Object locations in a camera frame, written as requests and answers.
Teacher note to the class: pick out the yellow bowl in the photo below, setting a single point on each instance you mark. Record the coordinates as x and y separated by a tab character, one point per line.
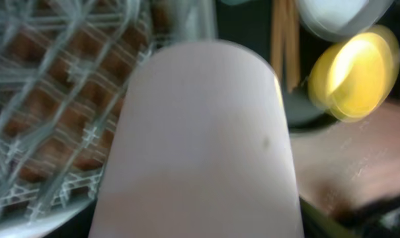
351	79

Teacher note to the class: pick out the pink cup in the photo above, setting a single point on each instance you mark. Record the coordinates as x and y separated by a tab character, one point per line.
201	149

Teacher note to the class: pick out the pale grey plate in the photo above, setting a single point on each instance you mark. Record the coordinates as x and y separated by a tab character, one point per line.
336	20

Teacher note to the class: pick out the wooden chopstick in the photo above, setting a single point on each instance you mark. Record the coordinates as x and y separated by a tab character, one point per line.
292	45
277	37

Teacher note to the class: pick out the round black tray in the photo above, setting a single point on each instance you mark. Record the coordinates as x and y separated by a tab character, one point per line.
249	24

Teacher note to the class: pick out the right wooden chopstick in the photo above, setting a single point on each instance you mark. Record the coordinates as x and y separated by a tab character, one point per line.
292	45

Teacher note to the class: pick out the grey dishwasher rack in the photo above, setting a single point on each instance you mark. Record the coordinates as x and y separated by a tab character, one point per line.
65	66

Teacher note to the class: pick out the left wooden chopstick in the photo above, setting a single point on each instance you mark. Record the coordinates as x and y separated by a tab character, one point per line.
277	37

